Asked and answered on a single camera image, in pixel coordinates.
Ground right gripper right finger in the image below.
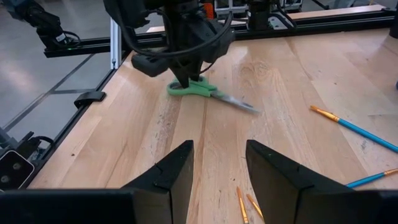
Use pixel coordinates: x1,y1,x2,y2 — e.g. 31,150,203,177
245,139,383,224

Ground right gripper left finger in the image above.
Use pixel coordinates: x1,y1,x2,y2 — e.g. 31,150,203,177
121,140,195,224

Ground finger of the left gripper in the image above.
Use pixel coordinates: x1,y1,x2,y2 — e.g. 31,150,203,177
170,60,192,89
190,60,205,82

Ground green scissors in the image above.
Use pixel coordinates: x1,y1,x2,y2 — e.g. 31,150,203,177
166,76,261,114

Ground black table edge clip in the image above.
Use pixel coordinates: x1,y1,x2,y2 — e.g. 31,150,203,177
73,90,107,109

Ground black plant pot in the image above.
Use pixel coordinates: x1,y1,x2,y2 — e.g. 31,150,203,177
389,18,398,39

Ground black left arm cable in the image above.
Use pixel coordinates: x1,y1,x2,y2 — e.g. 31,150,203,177
117,11,234,58

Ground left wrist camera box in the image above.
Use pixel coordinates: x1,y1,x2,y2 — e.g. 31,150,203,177
131,54,171,78

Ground silver aluminium post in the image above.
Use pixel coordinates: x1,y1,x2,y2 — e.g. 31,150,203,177
109,17,121,70

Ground black aluminium rig frame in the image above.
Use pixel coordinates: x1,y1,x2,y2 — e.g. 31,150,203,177
27,9,398,190

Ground black equipment with cable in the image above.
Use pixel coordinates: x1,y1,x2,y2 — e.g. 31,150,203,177
6,0,82,51

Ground black camera box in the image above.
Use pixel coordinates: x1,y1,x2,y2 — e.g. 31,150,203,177
0,150,35,191

